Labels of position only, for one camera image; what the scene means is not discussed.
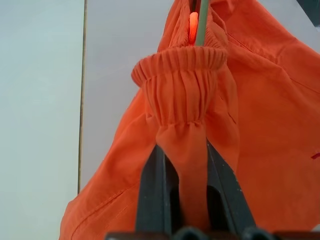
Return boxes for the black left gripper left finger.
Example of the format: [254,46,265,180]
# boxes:
[135,144,181,234]

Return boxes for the orange shorts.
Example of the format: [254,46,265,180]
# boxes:
[57,0,320,240]

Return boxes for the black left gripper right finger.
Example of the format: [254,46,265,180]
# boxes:
[205,140,256,233]

